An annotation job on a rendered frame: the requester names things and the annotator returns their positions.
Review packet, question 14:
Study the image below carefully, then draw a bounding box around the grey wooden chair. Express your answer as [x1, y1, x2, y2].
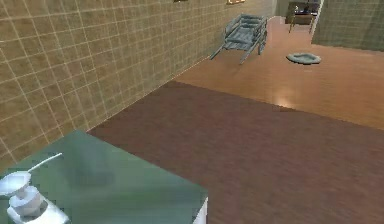
[209, 13, 269, 65]

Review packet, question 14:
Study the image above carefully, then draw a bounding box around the green top cabinet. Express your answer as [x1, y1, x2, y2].
[0, 129, 209, 224]

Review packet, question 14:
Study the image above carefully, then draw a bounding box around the grey round floor cushion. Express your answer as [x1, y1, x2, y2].
[285, 52, 322, 66]

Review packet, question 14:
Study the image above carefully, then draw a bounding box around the brown wooden table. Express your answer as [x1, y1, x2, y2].
[285, 0, 320, 34]

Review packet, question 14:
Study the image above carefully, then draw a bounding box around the white soap dispenser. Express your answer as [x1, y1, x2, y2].
[0, 152, 70, 224]

